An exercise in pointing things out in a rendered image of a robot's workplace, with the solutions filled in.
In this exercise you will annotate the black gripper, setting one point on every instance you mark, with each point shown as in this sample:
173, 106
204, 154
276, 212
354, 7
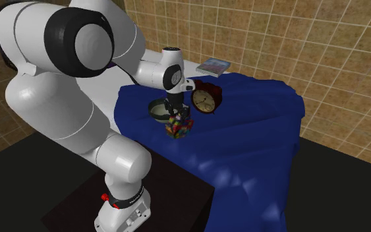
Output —
175, 100

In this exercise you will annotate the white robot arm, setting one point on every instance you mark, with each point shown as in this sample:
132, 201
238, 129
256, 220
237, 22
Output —
53, 96

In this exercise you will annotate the multicoloured puzzle cube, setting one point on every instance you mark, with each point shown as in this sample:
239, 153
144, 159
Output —
178, 127

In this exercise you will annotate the dark bowl with pale inside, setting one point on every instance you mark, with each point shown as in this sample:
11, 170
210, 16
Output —
158, 110

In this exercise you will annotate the dark red alarm clock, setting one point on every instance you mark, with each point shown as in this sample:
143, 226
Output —
204, 99

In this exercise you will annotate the grey book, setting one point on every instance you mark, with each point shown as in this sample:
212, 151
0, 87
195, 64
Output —
213, 66

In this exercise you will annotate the bed with blue blanket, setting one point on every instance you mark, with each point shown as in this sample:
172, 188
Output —
243, 135

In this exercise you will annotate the dark robot stand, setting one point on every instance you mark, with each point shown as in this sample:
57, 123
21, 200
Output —
175, 196

